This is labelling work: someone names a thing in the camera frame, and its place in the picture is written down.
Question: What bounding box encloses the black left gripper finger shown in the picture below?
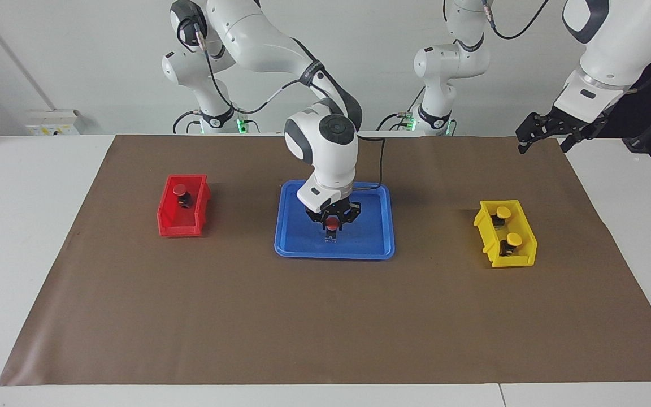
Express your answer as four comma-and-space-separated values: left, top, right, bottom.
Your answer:
560, 123, 601, 154
515, 112, 555, 155

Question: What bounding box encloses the blue plastic tray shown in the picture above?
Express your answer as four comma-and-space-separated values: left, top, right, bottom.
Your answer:
274, 180, 396, 261

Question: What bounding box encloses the brown table mat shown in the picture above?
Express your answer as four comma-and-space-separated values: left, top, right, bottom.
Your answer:
0, 135, 651, 387

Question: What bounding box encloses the yellow plastic bin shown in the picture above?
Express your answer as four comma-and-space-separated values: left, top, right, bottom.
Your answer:
473, 200, 538, 269

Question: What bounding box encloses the red plastic bin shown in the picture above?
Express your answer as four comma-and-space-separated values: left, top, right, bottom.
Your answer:
157, 174, 212, 238

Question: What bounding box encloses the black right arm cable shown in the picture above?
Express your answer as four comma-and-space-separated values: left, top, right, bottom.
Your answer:
193, 23, 385, 193

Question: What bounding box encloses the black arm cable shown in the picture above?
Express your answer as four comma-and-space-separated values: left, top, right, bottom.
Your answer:
481, 0, 550, 41
193, 23, 385, 193

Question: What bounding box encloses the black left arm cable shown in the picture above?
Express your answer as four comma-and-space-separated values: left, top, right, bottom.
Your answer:
481, 0, 550, 41

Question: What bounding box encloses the black left base cable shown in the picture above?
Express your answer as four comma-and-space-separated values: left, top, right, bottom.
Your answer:
376, 88, 425, 132

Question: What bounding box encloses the black base cable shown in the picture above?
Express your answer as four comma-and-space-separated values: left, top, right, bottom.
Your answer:
172, 110, 202, 135
376, 88, 425, 132

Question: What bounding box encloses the black right base cable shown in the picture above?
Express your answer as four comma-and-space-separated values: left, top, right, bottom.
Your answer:
172, 110, 202, 135

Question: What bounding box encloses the white wall power box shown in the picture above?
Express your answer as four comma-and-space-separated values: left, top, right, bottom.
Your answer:
26, 110, 81, 136

